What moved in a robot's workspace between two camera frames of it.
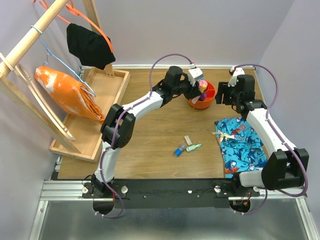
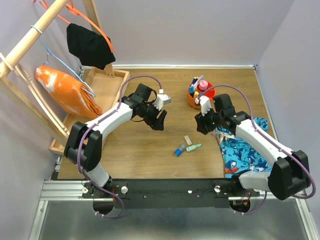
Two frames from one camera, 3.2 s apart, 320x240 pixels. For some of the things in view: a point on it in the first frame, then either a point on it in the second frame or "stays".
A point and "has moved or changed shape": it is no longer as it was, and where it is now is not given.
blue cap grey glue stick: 178,151 stays
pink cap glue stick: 203,82 stays
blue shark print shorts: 242,149 stays
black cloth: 90,48 stays
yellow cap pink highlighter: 203,85 has moved or changed shape
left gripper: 193,91 -> 156,123
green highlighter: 193,147 stays
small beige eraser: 188,140 stays
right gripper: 223,88 -> 200,119
